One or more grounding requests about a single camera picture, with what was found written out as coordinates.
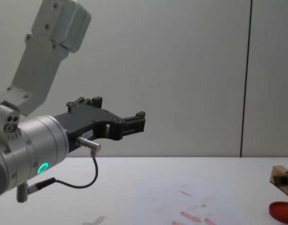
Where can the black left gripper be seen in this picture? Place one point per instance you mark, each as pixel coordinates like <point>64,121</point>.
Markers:
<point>87,122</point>

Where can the red round lid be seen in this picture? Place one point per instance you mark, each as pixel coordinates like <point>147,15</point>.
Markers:
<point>282,211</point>

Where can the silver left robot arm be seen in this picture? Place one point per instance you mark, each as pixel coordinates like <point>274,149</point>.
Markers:
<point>38,143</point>

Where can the small wooden box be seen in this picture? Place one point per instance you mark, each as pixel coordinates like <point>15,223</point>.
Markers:
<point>282,179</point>

